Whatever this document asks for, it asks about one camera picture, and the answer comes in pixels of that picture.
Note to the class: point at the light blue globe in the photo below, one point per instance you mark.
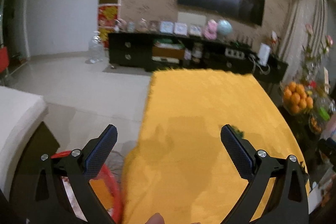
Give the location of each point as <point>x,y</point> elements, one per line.
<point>224,27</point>

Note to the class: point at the pink plush toy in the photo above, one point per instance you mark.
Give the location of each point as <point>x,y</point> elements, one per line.
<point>210,30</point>

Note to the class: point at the glass bowl of oranges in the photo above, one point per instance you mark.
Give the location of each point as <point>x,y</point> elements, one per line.
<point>296,99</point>

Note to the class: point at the clear large water bottle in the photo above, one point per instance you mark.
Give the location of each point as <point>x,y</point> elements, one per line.
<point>96,49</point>

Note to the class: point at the white cushioned sofa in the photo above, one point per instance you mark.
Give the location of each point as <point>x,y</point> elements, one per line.
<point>21,114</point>

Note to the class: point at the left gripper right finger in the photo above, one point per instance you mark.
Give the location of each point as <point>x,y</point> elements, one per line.
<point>276,189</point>

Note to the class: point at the small bowl of kumquats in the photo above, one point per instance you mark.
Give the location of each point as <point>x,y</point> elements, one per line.
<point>314,125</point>

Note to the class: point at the white router box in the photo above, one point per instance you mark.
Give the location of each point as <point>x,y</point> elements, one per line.
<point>263,54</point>

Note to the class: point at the yellow patterned tablecloth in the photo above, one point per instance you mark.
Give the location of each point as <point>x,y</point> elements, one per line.
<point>179,167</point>

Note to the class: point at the red chair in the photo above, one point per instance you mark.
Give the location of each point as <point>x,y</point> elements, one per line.
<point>4,59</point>

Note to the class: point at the yellow foam fruit net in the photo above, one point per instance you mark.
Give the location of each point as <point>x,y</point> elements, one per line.
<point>102,192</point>

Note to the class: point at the red festive wall poster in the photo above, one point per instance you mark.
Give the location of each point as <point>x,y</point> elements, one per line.
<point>107,15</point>

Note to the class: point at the black tv cabinet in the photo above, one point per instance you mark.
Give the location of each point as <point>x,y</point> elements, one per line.
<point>151,52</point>

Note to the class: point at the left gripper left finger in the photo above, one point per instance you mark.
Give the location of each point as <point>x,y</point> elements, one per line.
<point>37,193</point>

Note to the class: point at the white power strip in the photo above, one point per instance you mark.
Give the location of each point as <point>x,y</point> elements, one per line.
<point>234,54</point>

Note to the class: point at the red plastic trash basket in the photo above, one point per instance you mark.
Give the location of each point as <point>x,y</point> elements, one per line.
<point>111,174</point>

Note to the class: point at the operator thumb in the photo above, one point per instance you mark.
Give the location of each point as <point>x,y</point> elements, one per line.
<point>155,219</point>

